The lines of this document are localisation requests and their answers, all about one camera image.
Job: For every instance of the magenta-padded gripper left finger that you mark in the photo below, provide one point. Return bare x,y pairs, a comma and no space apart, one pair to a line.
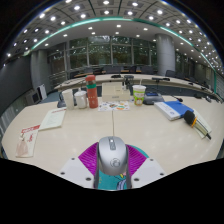
73,170

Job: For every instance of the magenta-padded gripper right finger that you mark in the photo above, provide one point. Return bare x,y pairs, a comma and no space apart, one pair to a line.
150,170

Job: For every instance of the silver grey computer mouse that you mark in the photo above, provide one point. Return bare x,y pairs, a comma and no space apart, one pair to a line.
112,155

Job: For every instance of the round teal cartoon mouse pad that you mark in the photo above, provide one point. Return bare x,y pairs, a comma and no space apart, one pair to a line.
110,182

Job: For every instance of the red and white brochure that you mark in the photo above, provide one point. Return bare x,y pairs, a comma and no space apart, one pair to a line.
27,141

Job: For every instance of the white paper booklet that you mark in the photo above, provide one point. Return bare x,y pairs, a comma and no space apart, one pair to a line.
52,119

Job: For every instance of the blue and white book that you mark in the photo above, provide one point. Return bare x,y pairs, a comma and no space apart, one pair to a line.
171,110

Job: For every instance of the black microphone with yellow band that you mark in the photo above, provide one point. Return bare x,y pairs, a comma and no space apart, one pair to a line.
189,117

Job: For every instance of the white lidded mug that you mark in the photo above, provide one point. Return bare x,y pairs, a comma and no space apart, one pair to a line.
81,100

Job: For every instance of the dark grey desk device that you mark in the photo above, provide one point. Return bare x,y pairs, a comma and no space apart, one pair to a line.
153,98

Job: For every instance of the colourful printed leaflet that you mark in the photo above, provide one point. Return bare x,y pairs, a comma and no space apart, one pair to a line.
113,106

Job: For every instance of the green and white paper cup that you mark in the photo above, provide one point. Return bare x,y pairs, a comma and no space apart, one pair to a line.
139,95

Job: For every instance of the red bottle with green band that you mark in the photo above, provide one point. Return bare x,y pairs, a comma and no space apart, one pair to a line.
92,95

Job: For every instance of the white standing board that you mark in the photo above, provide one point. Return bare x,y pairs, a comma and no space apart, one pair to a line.
42,92

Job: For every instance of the long curved conference desk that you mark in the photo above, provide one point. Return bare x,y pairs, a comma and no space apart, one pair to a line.
100,78

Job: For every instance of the group of dark office chairs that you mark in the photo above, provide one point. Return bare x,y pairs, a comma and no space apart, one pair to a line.
171,73

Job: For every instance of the group of ceiling lights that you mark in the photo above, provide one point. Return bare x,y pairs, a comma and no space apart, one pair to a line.
76,7

